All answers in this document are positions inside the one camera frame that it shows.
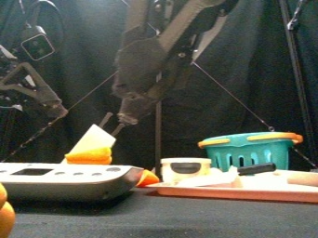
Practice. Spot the black slanted frame post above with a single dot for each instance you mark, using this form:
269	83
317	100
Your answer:
298	93

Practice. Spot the beige toy cylinder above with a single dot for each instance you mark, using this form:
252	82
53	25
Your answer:
303	179

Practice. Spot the orange and white food piece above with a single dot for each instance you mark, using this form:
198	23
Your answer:
92	139

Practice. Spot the yellow toy squash half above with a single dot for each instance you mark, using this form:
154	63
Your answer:
88	156
4	217

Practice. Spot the orange toy carrot piece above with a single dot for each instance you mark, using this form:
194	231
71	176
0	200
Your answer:
148	179

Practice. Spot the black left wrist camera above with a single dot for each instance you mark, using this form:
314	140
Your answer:
37	46

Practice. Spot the silver metal hook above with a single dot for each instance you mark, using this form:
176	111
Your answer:
293	22

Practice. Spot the white toy cup black band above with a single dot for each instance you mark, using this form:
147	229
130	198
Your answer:
186	177

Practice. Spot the pink cutting board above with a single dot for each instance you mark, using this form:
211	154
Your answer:
231	193

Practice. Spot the teal basket orange rim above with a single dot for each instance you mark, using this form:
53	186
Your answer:
248	155

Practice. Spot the white toy kitchen scale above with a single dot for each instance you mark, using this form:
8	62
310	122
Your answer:
61	186

